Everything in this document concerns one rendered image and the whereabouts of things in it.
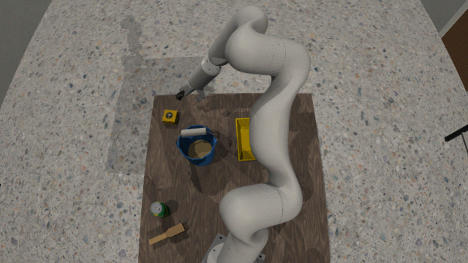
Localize blue bucket with handle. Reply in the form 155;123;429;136
175;125;218;167

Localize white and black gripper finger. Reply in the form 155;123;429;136
176;91;185;101

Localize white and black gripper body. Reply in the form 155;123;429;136
179;81;195;96

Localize olive-yellow shallow tray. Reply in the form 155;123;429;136
235;118;256;161

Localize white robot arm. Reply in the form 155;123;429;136
189;5;311;263

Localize green drink can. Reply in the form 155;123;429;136
151;202;170;218

